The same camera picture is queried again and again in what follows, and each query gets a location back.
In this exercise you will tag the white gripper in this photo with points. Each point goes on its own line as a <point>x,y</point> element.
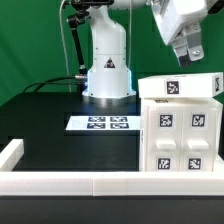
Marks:
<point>171,17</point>

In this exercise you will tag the small white cabinet top block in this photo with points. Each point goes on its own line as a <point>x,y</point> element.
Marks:
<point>198,85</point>

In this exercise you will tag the white cabinet body box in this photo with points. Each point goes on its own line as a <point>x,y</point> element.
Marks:
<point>183,103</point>

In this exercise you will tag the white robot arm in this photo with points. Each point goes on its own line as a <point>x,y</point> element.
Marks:
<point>109,78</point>

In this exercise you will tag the white base tag plate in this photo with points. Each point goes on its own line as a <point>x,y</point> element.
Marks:
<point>105,123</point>

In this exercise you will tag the white U-shaped obstacle fence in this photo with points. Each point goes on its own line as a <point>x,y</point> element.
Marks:
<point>29,183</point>

